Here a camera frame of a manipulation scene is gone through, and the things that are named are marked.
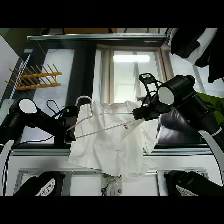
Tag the black garment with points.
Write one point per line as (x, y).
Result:
(182, 41)

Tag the silver frame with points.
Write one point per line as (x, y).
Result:
(83, 185)

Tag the green garment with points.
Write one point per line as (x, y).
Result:
(215, 105)

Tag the white clothes hanger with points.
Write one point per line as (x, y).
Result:
(81, 97)

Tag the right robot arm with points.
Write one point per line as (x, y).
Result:
(188, 98)

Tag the dark grey garment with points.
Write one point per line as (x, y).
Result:
(176, 128)

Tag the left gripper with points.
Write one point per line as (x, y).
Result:
(68, 128)

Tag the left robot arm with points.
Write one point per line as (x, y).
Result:
(39, 120)

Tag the white long-sleeved shirt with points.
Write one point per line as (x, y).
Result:
(113, 150)

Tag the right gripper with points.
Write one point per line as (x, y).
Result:
(150, 111)

